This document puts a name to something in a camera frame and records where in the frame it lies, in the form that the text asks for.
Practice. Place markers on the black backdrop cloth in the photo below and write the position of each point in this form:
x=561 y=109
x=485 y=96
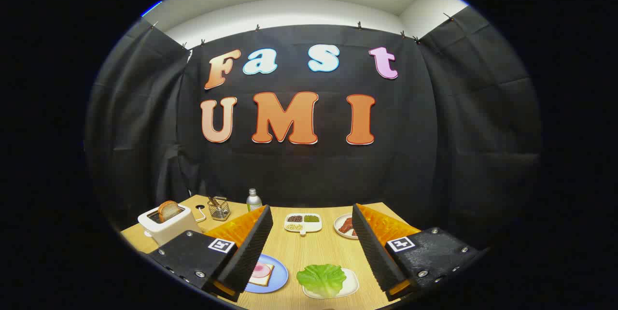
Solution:
x=309 y=170

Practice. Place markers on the white toaster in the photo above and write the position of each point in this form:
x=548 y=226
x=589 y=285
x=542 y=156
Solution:
x=169 y=232

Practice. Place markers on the green lettuce leaf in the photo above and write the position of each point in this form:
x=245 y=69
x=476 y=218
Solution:
x=321 y=278

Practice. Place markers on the pile of dark red beans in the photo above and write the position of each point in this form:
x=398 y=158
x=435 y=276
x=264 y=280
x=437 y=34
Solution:
x=294 y=218

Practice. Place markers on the pile of yellow soybeans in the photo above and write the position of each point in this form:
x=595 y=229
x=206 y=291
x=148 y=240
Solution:
x=293 y=227

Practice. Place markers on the blue round plate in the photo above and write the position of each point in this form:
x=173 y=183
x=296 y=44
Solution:
x=277 y=278

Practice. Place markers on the pink ham slice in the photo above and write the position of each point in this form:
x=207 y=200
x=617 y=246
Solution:
x=261 y=270

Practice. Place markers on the white divided dish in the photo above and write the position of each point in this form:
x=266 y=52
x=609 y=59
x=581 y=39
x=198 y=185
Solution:
x=314 y=227

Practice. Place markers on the white square plate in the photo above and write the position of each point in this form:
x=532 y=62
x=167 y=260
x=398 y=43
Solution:
x=352 y=286

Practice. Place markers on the red meat piece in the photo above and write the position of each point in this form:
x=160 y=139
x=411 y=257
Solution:
x=354 y=232
x=346 y=224

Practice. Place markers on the toasted brown bread slice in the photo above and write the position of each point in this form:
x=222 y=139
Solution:
x=169 y=210

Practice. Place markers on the white bread slice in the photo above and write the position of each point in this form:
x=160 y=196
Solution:
x=260 y=282

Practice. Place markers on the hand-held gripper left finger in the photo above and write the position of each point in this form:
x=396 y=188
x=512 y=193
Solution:
x=251 y=252

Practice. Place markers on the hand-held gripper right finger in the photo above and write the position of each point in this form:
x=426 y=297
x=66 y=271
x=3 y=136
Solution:
x=374 y=252

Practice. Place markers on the white oval plate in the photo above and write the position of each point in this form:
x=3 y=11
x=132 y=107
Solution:
x=338 y=227

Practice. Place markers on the silver green bottle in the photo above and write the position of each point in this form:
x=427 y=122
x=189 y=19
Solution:
x=254 y=202

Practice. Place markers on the brown sticks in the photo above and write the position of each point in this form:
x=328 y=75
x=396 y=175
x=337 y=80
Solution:
x=213 y=201

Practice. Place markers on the pile of green beans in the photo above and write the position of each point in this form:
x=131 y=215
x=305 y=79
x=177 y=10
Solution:
x=311 y=218

